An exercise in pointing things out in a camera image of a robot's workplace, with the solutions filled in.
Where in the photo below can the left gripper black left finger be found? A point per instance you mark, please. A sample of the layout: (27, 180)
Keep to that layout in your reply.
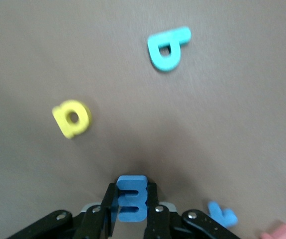
(93, 224)

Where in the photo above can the teal foam letter b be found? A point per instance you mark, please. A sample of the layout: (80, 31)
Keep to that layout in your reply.
(166, 63)

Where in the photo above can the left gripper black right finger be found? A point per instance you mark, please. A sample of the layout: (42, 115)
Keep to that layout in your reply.
(157, 224)

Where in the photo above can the yellow foam letter a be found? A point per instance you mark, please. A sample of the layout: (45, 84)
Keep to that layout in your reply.
(63, 124)

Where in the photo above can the brown table cover sheet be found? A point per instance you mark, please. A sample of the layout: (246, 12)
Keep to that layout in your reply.
(207, 124)

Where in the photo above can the blue foam letter x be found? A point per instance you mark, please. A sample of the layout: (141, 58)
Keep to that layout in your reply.
(222, 216)

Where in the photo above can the salmon pink letter f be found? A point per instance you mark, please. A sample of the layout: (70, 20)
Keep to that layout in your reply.
(279, 231)

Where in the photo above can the blue foam letter m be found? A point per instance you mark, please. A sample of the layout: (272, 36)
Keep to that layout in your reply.
(131, 181)

